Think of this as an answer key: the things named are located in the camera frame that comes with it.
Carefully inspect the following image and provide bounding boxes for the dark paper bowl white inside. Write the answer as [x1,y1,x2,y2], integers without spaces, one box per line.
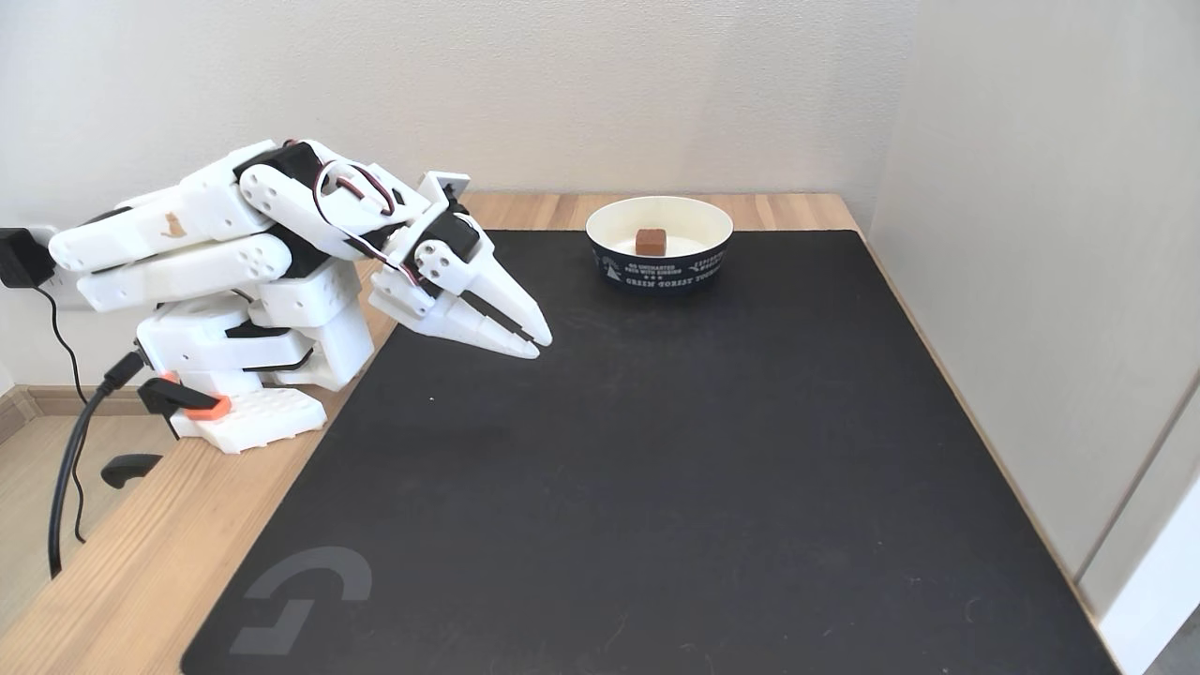
[586,195,735,292]

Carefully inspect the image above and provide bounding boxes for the black desk mat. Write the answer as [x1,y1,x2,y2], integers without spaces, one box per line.
[180,230,1121,675]

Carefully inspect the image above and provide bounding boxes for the black and orange table clamp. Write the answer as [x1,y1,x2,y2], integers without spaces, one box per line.
[101,373,233,489]

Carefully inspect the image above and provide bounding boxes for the black power adapter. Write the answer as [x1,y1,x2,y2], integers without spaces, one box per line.
[0,228,57,289]

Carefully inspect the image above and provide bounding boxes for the white empty camera mount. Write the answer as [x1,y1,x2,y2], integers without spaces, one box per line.
[418,170,473,222]

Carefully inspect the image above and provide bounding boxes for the red black white servo wire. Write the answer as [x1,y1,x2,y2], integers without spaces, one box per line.
[309,161,418,288]

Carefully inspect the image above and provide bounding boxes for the thin black cable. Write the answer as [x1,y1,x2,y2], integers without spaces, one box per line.
[33,286,90,545]

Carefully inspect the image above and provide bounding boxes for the white wall outlet plate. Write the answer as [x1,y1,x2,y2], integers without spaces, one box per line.
[23,225,95,310]

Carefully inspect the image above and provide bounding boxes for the thick black cable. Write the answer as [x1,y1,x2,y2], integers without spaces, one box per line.
[47,352,151,579]

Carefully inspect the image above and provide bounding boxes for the white door frame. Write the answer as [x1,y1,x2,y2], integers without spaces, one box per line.
[1073,370,1200,675]

